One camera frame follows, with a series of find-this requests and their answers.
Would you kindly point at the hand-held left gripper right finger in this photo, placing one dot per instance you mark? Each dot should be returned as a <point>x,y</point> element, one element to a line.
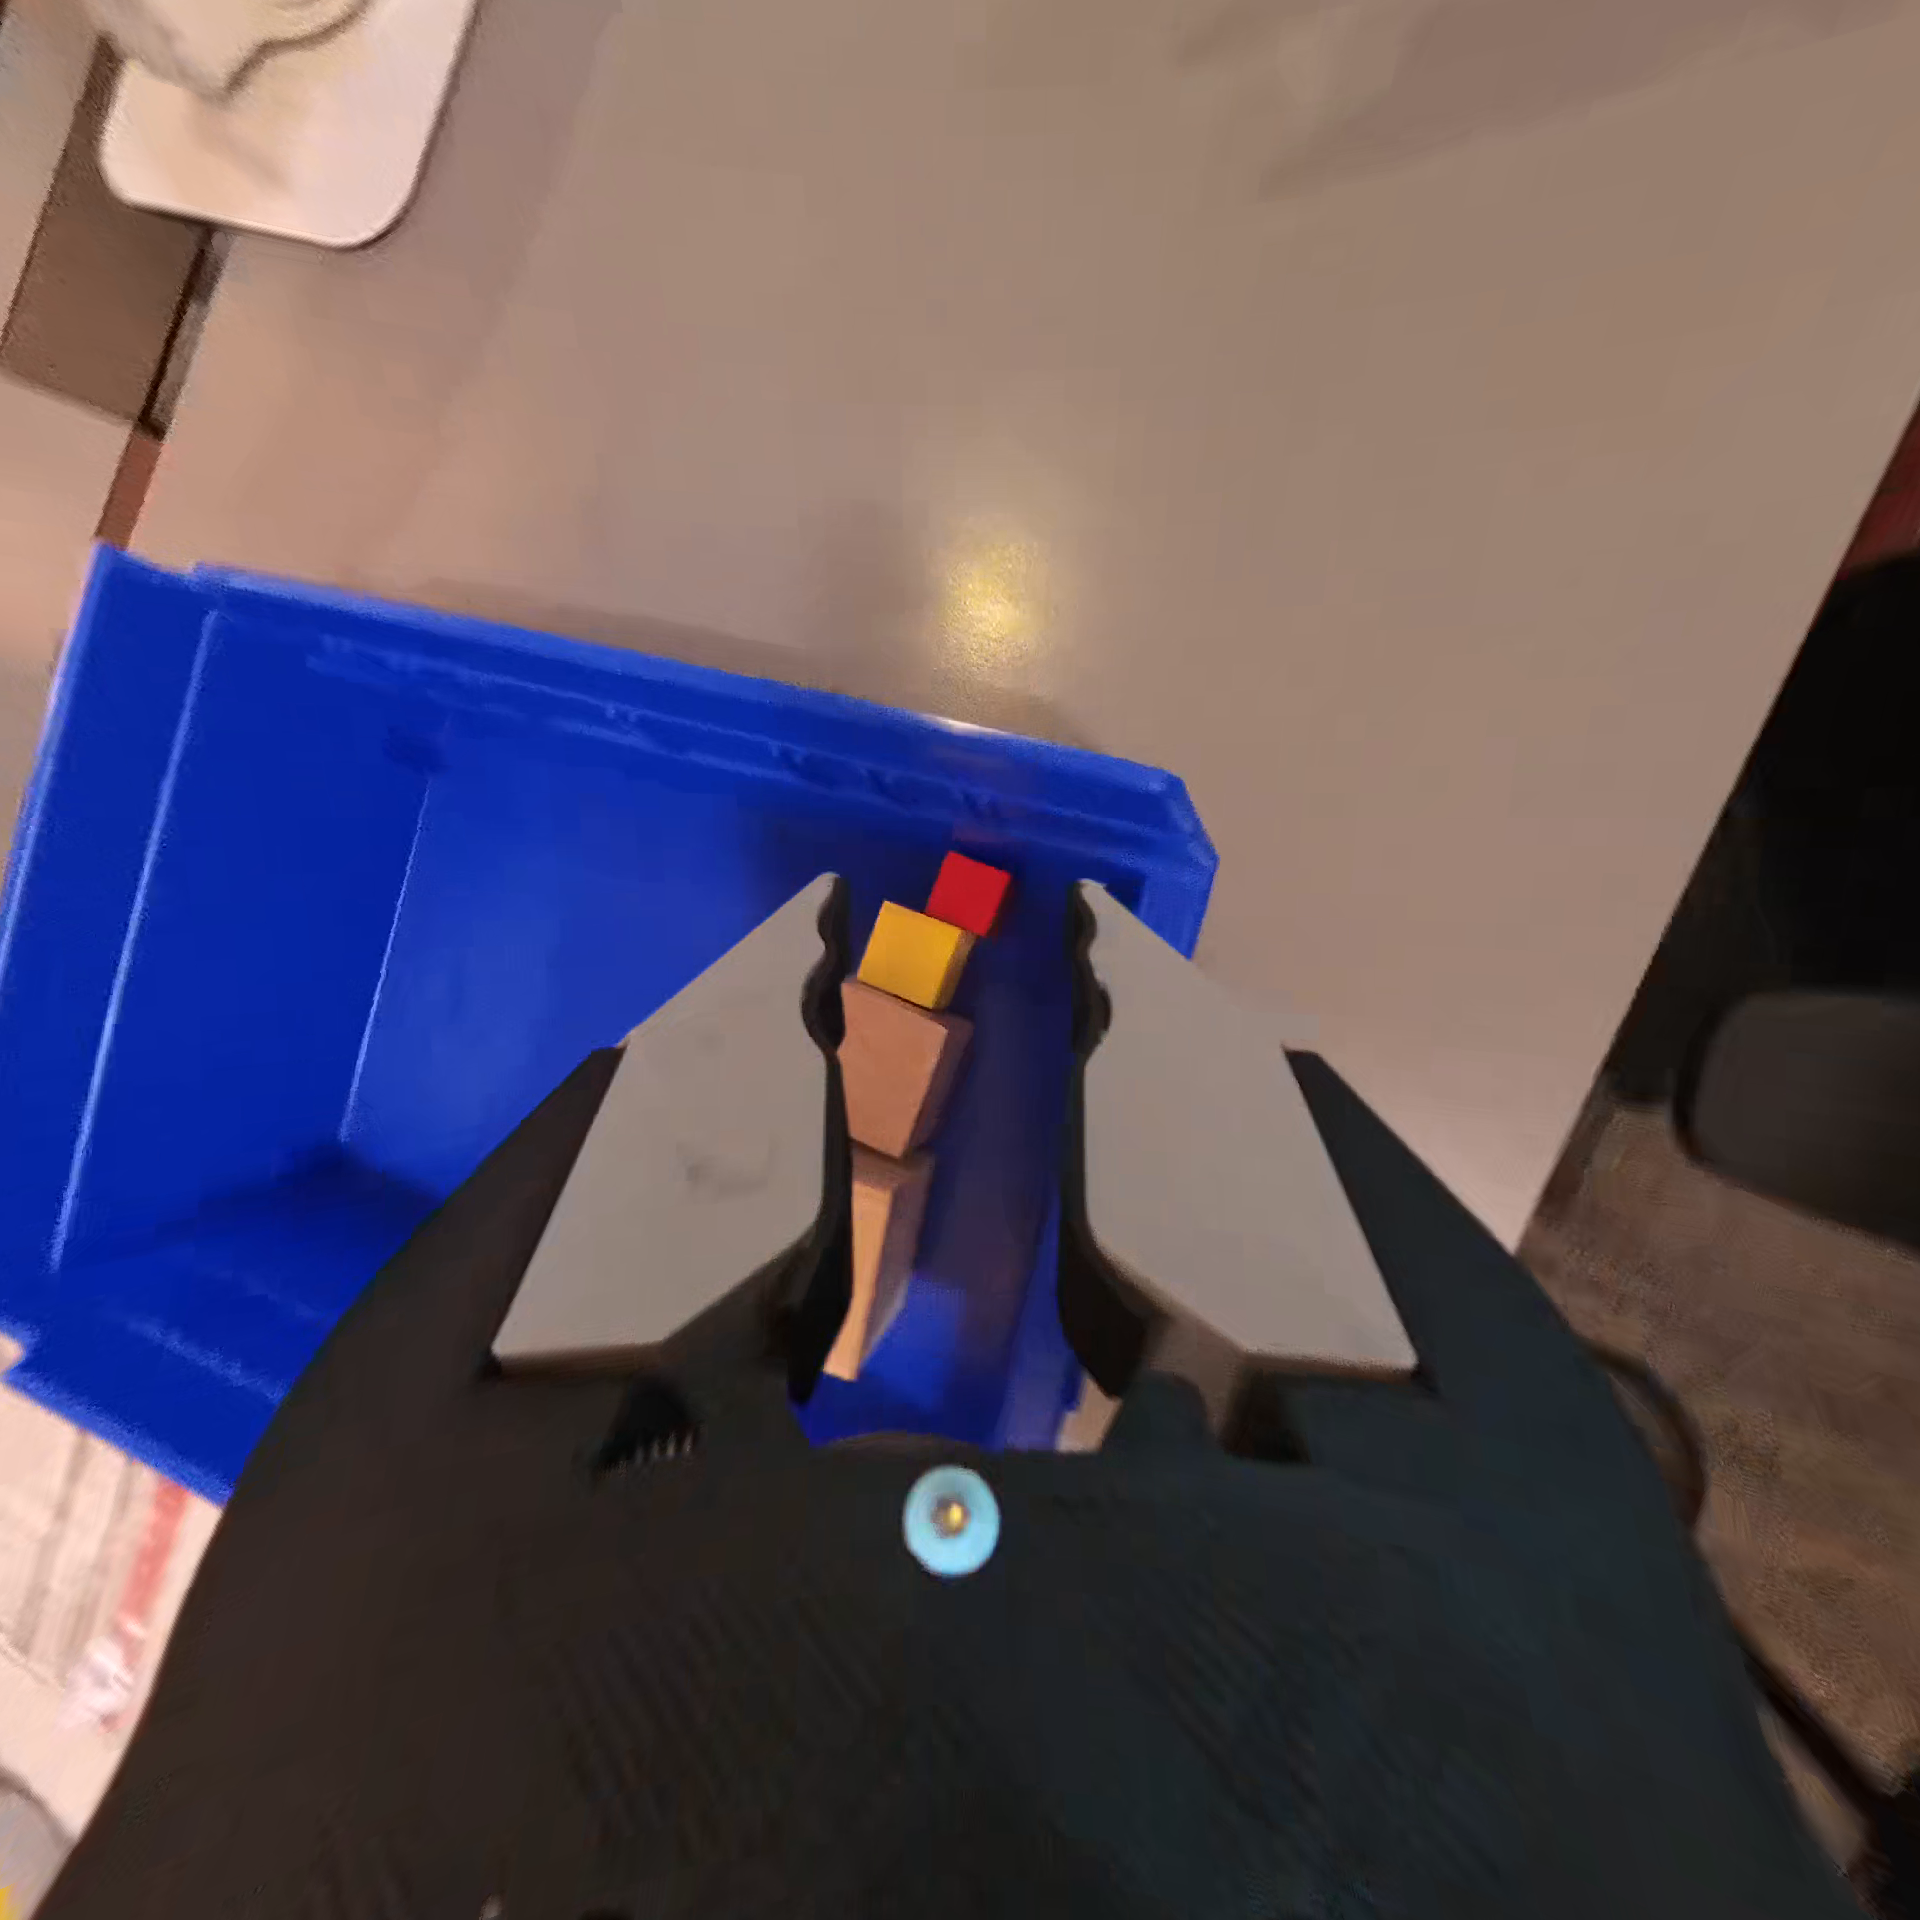
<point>1214,1200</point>

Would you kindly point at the large wooden cube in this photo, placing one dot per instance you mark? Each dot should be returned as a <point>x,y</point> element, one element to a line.
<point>882,1244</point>

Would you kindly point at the white document stand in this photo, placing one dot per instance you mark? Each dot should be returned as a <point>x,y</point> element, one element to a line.
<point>300,135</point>

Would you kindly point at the white printed paper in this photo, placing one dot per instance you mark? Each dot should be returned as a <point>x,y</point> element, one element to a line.
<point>75,1545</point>

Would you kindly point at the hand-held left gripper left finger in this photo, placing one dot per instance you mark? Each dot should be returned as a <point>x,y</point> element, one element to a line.
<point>675,1200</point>

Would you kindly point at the medium wooden cube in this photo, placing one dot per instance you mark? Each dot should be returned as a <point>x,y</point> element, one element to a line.
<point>900,1064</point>

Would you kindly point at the small red cube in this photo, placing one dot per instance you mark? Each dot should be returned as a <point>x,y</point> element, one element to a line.
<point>968,892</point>

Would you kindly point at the blue plastic bin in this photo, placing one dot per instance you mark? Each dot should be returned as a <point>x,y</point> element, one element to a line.
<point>300,974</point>

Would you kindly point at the grey desk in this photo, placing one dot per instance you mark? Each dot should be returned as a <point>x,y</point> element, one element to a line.
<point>1351,450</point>

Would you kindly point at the black office chair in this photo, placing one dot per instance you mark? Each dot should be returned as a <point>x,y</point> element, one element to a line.
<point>1801,1095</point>

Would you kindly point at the yellow cube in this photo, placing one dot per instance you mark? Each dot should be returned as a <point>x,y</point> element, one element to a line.
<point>913,952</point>

